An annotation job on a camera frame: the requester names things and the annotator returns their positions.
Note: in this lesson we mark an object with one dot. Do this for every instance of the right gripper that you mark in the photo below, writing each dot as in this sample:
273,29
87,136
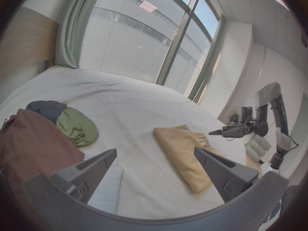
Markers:
234,131

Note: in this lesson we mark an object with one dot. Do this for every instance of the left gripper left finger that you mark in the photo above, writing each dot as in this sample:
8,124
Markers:
84,177

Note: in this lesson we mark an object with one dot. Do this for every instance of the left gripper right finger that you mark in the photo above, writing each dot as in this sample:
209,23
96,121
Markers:
223,177

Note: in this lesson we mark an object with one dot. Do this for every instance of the tan shorts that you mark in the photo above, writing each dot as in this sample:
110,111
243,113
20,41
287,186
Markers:
185,153

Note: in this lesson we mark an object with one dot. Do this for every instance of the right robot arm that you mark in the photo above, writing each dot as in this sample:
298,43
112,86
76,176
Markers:
267,92

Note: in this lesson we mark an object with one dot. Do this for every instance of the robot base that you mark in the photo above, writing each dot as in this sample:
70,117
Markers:
267,168

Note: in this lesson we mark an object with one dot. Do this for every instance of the bed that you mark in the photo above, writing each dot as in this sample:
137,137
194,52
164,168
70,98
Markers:
132,105

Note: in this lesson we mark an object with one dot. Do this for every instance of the white garment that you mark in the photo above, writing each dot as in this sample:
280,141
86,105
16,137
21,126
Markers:
108,189

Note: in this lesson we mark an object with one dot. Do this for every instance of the green garment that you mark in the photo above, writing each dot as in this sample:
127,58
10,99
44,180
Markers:
79,129

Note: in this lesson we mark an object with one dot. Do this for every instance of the grey-green curtain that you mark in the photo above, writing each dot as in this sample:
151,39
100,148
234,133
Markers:
69,32
207,76

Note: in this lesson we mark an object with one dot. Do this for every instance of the brown garment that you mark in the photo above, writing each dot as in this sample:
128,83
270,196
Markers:
28,143

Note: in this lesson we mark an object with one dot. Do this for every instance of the black garment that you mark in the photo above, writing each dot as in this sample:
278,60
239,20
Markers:
45,109

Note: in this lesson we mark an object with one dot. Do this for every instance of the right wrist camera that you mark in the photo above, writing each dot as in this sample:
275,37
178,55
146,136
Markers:
233,119

